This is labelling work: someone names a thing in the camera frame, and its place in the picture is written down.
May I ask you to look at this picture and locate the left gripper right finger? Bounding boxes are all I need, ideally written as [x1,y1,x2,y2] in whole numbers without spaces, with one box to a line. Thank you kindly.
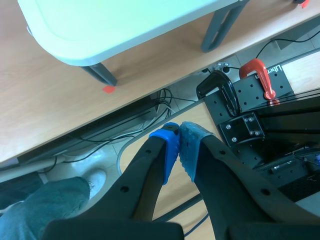
[178,121,320,240]

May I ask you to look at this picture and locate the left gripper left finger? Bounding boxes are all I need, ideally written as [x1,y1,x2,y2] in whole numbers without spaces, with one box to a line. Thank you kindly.
[43,122,185,240]

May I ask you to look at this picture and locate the black screw clamp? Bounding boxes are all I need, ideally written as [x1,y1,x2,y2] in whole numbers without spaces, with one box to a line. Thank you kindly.
[196,70,242,117]

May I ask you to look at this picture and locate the red screw clamp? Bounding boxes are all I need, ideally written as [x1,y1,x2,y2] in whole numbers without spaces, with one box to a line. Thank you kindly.
[291,0,311,9]
[238,58,281,107]

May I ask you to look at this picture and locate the person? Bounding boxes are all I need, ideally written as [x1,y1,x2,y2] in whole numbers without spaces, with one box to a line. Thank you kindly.
[0,168,108,240]

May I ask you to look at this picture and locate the small white table grey legs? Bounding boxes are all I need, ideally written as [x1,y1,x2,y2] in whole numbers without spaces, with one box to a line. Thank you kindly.
[17,0,251,87]

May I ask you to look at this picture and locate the bundle of floor cables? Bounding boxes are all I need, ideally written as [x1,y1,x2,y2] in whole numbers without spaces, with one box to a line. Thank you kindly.
[59,87,199,163]

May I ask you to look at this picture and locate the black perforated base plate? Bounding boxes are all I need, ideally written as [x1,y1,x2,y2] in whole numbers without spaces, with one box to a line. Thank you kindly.
[203,63,320,204]

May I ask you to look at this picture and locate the thin black cable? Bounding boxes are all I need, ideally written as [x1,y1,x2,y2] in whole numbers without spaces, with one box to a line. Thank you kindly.
[255,31,320,59]

